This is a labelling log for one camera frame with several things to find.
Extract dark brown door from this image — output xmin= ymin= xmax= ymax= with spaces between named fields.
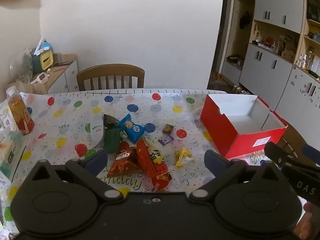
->
xmin=215 ymin=0 xmax=227 ymax=73

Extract dark green snack packet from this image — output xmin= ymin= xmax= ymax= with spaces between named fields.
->
xmin=104 ymin=127 xmax=122 ymax=154

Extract orange juice bottle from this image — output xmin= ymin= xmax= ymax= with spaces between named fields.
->
xmin=5 ymin=86 xmax=35 ymax=135

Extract small purple candy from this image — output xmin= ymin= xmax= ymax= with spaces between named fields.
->
xmin=158 ymin=135 xmax=175 ymax=146

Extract clear glass jar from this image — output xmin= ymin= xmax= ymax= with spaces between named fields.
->
xmin=9 ymin=51 xmax=33 ymax=80

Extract small patterned shoes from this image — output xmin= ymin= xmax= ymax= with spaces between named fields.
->
xmin=232 ymin=85 xmax=250 ymax=95

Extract blue snack packet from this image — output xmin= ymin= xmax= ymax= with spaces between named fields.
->
xmin=117 ymin=114 xmax=146 ymax=142

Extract white wood-topped side cabinet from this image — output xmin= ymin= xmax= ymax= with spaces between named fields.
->
xmin=7 ymin=54 xmax=79 ymax=94

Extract green tissue pack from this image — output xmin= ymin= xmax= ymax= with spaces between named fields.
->
xmin=0 ymin=130 xmax=27 ymax=178

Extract black hanging hat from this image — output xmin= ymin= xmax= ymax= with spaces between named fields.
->
xmin=239 ymin=12 xmax=252 ymax=29

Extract person's right hand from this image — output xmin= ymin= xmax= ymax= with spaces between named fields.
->
xmin=303 ymin=202 xmax=320 ymax=221

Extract black snack packet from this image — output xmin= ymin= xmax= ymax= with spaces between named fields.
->
xmin=104 ymin=114 xmax=120 ymax=130

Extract balloon print tablecloth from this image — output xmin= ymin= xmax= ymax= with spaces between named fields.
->
xmin=0 ymin=88 xmax=284 ymax=233

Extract brown paper bag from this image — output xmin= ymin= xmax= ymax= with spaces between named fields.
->
xmin=16 ymin=80 xmax=48 ymax=94

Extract white toy device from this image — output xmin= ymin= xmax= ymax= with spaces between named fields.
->
xmin=30 ymin=72 xmax=49 ymax=84

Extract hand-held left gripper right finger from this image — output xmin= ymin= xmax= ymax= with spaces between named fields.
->
xmin=188 ymin=150 xmax=288 ymax=202

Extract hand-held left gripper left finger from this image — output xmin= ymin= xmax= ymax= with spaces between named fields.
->
xmin=24 ymin=150 xmax=124 ymax=202

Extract orange cookie packet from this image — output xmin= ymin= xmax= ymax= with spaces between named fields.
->
xmin=107 ymin=142 xmax=142 ymax=178

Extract long red snack packet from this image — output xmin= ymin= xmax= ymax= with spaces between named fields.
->
xmin=136 ymin=139 xmax=172 ymax=189

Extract group of jars and bottles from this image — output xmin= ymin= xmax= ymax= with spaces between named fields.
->
xmin=295 ymin=46 xmax=320 ymax=73

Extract red cardboard box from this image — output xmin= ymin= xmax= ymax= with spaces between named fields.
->
xmin=201 ymin=94 xmax=288 ymax=159

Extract green yellow tissue box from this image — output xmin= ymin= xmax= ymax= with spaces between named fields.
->
xmin=32 ymin=50 xmax=53 ymax=73

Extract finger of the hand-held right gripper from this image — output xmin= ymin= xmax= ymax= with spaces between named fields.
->
xmin=302 ymin=144 xmax=320 ymax=160
xmin=264 ymin=142 xmax=302 ymax=167

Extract wooden chair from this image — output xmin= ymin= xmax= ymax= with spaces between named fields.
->
xmin=77 ymin=64 xmax=145 ymax=91

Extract grey wooden wall cabinet unit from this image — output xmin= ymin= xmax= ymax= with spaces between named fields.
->
xmin=220 ymin=0 xmax=320 ymax=140

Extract small yellow snack packet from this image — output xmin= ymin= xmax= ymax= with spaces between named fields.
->
xmin=174 ymin=147 xmax=195 ymax=167

